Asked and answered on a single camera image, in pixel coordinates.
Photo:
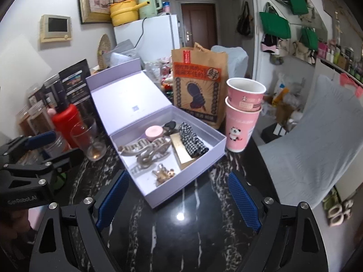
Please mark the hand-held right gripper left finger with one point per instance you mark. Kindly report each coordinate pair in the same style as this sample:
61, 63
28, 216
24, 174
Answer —
113, 201

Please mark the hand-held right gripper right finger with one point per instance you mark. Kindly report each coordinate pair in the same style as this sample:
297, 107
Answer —
245, 201

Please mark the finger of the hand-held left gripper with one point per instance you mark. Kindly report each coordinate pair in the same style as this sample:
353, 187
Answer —
42, 140
65, 158

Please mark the small beige hair claw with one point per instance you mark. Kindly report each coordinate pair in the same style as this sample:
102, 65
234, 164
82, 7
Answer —
132, 147

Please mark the large beige hair claw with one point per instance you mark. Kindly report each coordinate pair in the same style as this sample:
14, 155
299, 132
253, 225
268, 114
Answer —
153, 151

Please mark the pink round compact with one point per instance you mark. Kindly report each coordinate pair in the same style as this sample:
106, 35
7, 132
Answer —
154, 132

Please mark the black white checkered scrunchie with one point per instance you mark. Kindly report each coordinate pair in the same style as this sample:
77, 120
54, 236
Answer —
192, 138

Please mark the lavender gift box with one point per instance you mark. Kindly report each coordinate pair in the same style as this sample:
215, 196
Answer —
127, 96

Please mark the brown spice jar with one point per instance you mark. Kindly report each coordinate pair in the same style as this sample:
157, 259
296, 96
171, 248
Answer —
27, 121
42, 119
35, 93

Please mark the clear glass cup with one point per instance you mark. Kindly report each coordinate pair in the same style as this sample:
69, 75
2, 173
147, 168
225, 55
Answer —
88, 141

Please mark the red canister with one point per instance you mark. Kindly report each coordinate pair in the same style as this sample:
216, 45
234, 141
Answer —
66, 124

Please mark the dark purple jar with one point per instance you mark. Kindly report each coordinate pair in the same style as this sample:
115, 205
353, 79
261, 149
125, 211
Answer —
55, 90

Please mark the black pouch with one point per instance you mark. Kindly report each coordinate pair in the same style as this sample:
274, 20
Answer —
75, 82

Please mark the pink panda paper cup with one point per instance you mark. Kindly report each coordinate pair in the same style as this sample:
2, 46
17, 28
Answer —
241, 130

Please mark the beige sandal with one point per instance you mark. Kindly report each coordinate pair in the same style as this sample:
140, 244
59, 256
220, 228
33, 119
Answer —
334, 216
347, 206

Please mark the woven straw fan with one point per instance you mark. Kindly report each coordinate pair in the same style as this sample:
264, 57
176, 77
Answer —
104, 49

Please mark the brown paper bag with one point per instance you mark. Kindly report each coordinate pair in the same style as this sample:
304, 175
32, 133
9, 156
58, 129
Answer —
198, 90

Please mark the grey plastic mailer bag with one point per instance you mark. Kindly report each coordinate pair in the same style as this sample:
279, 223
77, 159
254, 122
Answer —
124, 46

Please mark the framed picture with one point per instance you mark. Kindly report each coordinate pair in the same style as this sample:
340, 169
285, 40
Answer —
95, 0

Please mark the yellow pot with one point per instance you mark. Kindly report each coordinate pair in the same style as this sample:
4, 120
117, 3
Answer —
124, 14

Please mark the white fridge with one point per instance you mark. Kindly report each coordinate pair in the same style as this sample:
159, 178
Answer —
158, 34

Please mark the black pink hanging bag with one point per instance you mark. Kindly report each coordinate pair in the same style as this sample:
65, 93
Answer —
269, 45

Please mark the beige tote bag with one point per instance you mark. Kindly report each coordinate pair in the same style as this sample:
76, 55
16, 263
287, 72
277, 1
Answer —
305, 52

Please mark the light green kettle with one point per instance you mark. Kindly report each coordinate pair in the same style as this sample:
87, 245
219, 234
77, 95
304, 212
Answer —
149, 5

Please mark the row of cosmetic bottles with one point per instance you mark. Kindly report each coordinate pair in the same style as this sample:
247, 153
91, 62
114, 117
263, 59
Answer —
340, 56

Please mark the small pink bottle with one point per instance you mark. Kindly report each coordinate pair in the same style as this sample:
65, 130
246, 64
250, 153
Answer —
166, 8

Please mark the brown hanging bag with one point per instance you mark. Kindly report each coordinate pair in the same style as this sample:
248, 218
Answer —
245, 19

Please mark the brown door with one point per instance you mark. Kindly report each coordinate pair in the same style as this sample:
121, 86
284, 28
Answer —
200, 25

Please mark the wall intercom panel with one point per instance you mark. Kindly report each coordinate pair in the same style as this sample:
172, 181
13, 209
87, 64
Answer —
56, 27

